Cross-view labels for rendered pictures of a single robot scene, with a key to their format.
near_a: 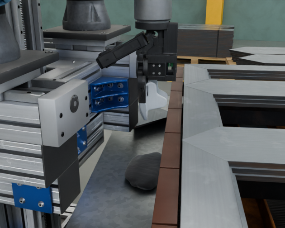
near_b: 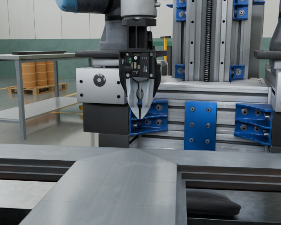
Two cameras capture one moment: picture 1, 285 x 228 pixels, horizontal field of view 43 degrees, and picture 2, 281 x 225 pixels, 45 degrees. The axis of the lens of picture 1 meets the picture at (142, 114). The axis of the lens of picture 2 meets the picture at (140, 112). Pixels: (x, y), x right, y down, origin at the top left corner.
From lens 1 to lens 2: 1.07 m
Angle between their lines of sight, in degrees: 86
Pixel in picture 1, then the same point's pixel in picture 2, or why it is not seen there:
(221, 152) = (98, 160)
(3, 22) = (119, 25)
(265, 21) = not seen: outside the picture
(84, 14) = (276, 32)
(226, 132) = (156, 166)
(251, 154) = (88, 172)
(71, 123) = (93, 93)
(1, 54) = (107, 44)
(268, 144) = (113, 184)
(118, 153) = (237, 192)
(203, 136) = (142, 156)
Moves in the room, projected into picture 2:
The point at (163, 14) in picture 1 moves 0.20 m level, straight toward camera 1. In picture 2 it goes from (123, 10) to (25, 10)
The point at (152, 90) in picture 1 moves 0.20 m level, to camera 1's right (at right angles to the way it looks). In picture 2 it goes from (129, 86) to (125, 101)
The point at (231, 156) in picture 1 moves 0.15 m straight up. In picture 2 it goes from (86, 163) to (84, 77)
